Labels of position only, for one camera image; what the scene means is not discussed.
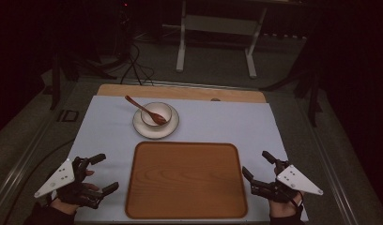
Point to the person's left hand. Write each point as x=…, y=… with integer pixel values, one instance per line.
x=63, y=206

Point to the white bowl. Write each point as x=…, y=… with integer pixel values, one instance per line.
x=163, y=109

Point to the pale blue table mat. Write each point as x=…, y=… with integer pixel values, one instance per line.
x=211, y=122

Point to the black rectangular floor frame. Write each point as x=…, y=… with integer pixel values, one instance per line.
x=67, y=115

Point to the black stand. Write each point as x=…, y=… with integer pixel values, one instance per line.
x=313, y=93
x=56, y=81

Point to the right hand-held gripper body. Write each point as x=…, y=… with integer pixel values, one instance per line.
x=297, y=181

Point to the white saucer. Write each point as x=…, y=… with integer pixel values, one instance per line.
x=155, y=131

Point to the white metal stand frame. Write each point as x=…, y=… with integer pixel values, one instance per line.
x=217, y=25

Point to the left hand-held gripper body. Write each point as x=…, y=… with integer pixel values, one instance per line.
x=63, y=176

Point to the person's right hand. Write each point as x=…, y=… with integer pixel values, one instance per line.
x=283, y=208

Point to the brown wooden spoon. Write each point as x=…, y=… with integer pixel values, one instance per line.
x=139, y=106

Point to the brown wooden tray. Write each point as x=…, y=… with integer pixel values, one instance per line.
x=186, y=181

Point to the dark equipment tower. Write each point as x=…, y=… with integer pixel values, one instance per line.
x=125, y=28

